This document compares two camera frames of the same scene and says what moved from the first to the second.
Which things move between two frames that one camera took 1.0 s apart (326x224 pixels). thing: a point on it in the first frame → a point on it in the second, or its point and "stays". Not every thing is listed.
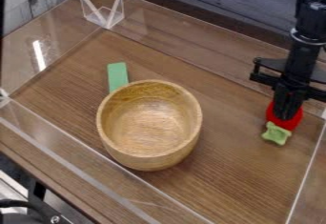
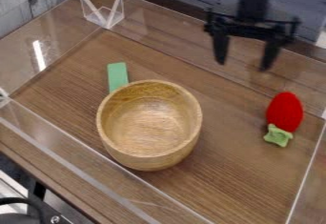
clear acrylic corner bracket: (105, 16) stays
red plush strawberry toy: (284, 126) stays
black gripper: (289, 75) → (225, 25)
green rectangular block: (118, 75) stays
